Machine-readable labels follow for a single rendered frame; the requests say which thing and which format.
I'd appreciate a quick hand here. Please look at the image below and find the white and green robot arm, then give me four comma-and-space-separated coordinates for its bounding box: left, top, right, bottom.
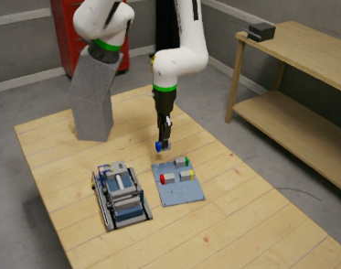
73, 0, 208, 103

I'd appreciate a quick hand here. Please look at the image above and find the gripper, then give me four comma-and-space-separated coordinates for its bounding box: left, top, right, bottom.
155, 101, 174, 149

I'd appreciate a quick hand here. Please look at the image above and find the grey metal bar with blue end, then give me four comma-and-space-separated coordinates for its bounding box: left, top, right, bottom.
155, 140, 171, 153

